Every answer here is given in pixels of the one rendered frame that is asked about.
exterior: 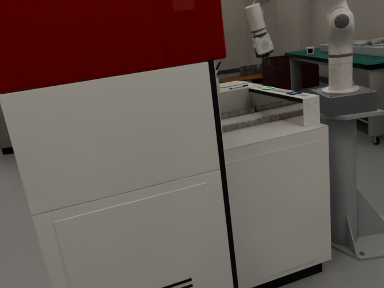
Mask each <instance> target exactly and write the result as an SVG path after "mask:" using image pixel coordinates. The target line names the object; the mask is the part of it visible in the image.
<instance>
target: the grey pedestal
mask: <svg viewBox="0 0 384 288"><path fill-rule="evenodd" d="M379 115H384V110H381V109H377V111H369V112H364V113H356V114H349V115H341V116H336V117H328V116H326V115H324V114H322V113H320V119H325V122H326V125H328V127H329V174H330V222H331V246H332V248H334V249H336V250H338V251H340V252H342V253H345V254H347V255H349V256H351V257H353V258H355V259H357V260H359V261H365V260H370V259H376V258H383V257H384V216H383V215H381V214H380V213H379V214H378V213H377V212H376V211H375V210H374V209H373V208H372V206H371V205H370V204H369V203H368V201H367V200H365V198H364V197H363V196H362V194H361V193H360V192H359V191H358V190H357V119H358V118H366V117H374V116H379Z"/></svg>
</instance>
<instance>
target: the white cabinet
mask: <svg viewBox="0 0 384 288"><path fill-rule="evenodd" d="M225 161H226V171H227V181H228V187H229V197H230V208H231V218H232V224H233V234H234V244H235V255H236V261H237V272H238V282H239V288H278V287H281V286H284V285H286V284H289V283H292V282H295V281H297V280H300V279H303V278H306V277H309V276H311V275H314V274H316V273H320V272H322V262H326V261H328V260H331V222H330V174H329V127H323V128H320V129H315V130H310V131H306V132H302V133H298V134H293V135H289V136H286V137H281V138H277V139H272V140H269V141H264V142H260V143H255V144H252V145H247V146H242V147H238V148H234V149H230V150H225Z"/></svg>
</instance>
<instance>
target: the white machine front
mask: <svg viewBox="0 0 384 288"><path fill-rule="evenodd" d="M208 64H209V74H210V84H211V94H212V100H213V109H214V119H215V129H216V135H217V145H218V155H219V164H220V169H222V168H225V167H226V161H225V150H224V144H223V134H222V124H221V113H220V107H219V96H218V86H217V76H216V70H215V61H208Z"/></svg>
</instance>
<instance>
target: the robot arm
mask: <svg viewBox="0 0 384 288"><path fill-rule="evenodd" d="M269 2H270V0H254V2H253V4H252V5H250V6H247V7H245V12H246V16H247V20H248V23H249V27H250V31H251V35H252V36H253V48H254V52H255V55H256V58H262V59H263V62H264V64H265V65H266V66H268V65H270V60H269V56H270V53H272V52H273V44H272V41H271V38H270V36H269V34H268V33H266V32H267V30H266V25H265V22H264V18H263V15H264V13H265V11H266V8H267V6H268V4H269ZM323 2H324V6H325V10H326V16H327V22H328V29H329V39H328V64H329V86H328V87H325V88H323V89H322V92H323V93H325V94H350V93H355V92H358V91H359V87H358V86H354V84H355V82H354V80H353V40H354V26H355V22H354V15H353V13H352V12H351V11H350V9H349V7H348V5H347V2H346V0H323Z"/></svg>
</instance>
